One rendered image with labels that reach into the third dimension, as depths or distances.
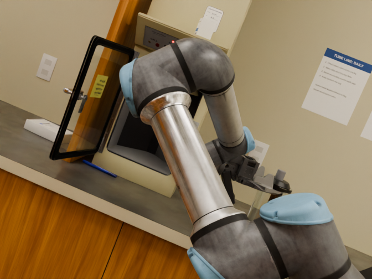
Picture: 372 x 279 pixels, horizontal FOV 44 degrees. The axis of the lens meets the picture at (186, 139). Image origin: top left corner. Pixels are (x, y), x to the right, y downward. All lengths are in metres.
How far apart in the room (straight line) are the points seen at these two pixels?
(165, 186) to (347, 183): 0.85
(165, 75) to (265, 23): 1.17
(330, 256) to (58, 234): 0.94
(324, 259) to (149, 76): 0.48
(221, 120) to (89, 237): 0.61
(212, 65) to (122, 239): 0.71
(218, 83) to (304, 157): 1.13
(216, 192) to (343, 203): 1.35
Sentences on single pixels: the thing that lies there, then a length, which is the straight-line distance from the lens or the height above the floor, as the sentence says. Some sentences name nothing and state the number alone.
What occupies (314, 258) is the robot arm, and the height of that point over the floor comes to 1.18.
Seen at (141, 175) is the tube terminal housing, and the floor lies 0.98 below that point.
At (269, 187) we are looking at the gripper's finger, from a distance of 1.46.
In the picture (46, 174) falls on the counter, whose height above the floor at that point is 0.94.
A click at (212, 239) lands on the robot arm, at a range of 0.83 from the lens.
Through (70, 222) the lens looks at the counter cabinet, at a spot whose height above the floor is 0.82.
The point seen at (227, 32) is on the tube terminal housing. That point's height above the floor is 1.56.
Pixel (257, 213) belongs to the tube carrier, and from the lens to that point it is 1.51.
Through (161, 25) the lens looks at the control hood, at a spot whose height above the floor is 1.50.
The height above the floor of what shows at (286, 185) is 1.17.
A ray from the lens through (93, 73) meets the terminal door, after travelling 1.46.
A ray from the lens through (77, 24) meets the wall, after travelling 2.22.
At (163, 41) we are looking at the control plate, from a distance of 1.60.
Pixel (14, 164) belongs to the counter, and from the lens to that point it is 1.53.
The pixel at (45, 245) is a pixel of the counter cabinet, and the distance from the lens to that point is 1.58.
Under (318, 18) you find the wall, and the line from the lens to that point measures 2.11.
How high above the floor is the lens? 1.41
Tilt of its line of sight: 8 degrees down
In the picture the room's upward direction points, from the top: 22 degrees clockwise
